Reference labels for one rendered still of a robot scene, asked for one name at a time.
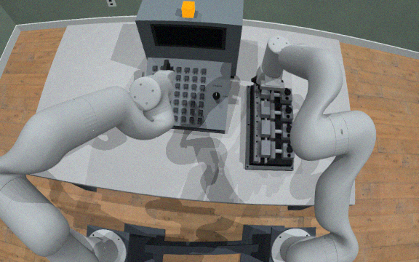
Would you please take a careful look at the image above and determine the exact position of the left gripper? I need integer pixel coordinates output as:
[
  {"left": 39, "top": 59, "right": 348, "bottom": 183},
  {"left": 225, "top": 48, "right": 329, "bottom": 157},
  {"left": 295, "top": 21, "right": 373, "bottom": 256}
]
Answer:
[{"left": 155, "top": 60, "right": 175, "bottom": 101}]

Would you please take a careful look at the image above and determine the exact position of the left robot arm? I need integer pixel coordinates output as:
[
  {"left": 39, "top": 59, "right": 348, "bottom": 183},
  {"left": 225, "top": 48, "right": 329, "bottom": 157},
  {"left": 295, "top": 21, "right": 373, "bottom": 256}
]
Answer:
[{"left": 0, "top": 71, "right": 175, "bottom": 262}]

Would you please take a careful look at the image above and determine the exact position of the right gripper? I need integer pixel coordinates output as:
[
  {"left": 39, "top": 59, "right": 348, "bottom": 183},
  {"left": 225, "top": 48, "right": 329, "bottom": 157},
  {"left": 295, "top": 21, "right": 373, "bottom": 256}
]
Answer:
[{"left": 251, "top": 64, "right": 284, "bottom": 92}]

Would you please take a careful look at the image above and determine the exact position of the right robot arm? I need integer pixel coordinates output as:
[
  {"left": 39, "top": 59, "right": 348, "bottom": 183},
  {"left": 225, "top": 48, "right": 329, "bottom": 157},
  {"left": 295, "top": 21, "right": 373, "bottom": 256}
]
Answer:
[{"left": 260, "top": 36, "right": 376, "bottom": 262}]

